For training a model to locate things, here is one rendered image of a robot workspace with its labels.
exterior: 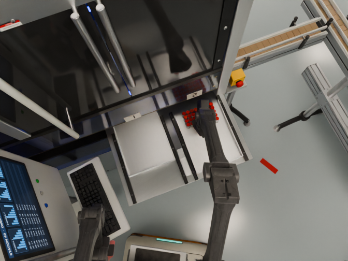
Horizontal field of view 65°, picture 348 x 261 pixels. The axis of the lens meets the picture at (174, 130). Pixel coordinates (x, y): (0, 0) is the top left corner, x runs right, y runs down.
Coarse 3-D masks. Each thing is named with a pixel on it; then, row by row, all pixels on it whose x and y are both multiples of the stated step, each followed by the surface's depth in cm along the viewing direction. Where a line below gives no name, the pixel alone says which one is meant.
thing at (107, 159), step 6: (96, 156) 180; (102, 156) 184; (108, 156) 189; (84, 162) 183; (102, 162) 197; (108, 162) 202; (114, 162) 209; (66, 168) 180; (72, 168) 185; (108, 168) 219; (114, 168) 226; (60, 174) 187; (66, 174) 192; (66, 180) 207; (66, 186) 224
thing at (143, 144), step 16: (128, 128) 154; (144, 128) 153; (160, 128) 153; (128, 144) 151; (144, 144) 151; (160, 144) 150; (128, 160) 149; (144, 160) 148; (160, 160) 148; (128, 176) 143
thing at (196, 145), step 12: (216, 108) 155; (180, 120) 154; (192, 132) 151; (228, 132) 150; (192, 144) 149; (204, 144) 149; (228, 144) 148; (192, 156) 147; (204, 156) 147; (228, 156) 147; (240, 156) 143
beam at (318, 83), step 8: (304, 72) 202; (312, 72) 194; (320, 72) 195; (304, 80) 205; (312, 80) 196; (320, 80) 192; (312, 88) 199; (320, 88) 191; (328, 88) 190; (320, 96) 194; (336, 96) 188; (320, 104) 197; (328, 104) 188; (336, 104) 187; (328, 112) 192; (336, 112) 185; (344, 112) 186; (328, 120) 195; (336, 120) 186; (344, 120) 183; (336, 128) 190; (344, 128) 182; (344, 136) 184; (344, 144) 187
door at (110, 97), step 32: (0, 32) 66; (32, 32) 70; (64, 32) 74; (96, 32) 78; (0, 64) 76; (32, 64) 80; (64, 64) 86; (96, 64) 91; (0, 96) 89; (32, 96) 95; (64, 96) 102; (96, 96) 111; (128, 96) 121; (32, 128) 116
